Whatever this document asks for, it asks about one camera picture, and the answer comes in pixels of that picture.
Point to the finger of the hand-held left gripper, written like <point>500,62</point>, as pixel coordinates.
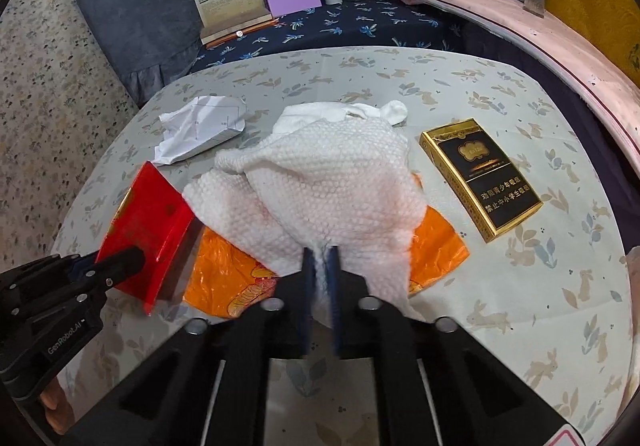
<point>122,265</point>

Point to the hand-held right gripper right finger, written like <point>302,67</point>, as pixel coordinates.
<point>332,286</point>

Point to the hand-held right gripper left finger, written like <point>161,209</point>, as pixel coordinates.
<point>309,286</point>

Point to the red paper packet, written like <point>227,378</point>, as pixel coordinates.
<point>145,226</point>

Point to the white textured wipe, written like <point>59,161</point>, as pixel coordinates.
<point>325,175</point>

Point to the person's left hand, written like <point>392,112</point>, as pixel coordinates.
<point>54,408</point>

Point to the orange plastic bag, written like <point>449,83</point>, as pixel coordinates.
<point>225,276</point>

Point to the crumpled white paper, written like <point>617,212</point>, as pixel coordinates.
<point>200,125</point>

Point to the smooth white tissue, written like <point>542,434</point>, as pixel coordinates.
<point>320,110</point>

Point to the black and gold cigarette box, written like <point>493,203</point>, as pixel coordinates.
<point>480,175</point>

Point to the navy dragonfly print cloth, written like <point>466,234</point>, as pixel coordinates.
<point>350,25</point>

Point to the blue blanket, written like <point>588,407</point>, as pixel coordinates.
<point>125,0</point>

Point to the wooden stand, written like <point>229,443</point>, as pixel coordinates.
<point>240,28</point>

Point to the dark purple cloth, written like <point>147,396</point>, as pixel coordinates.
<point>525,70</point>

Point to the pink cloth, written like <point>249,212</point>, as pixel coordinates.
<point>525,25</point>

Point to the yellow cloth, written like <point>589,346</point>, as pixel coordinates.
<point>590,0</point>

